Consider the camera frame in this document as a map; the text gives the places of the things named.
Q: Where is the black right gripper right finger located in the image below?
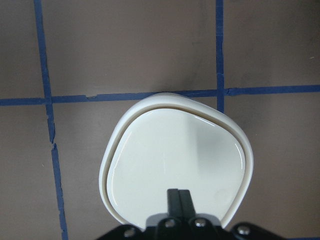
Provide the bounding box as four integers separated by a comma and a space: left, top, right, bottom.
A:
179, 189, 196, 218

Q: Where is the white lidded trash can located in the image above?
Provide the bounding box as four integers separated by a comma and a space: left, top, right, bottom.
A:
98, 93, 254, 229

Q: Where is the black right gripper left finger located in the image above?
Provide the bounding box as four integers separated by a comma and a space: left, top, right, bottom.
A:
167, 188, 180, 218

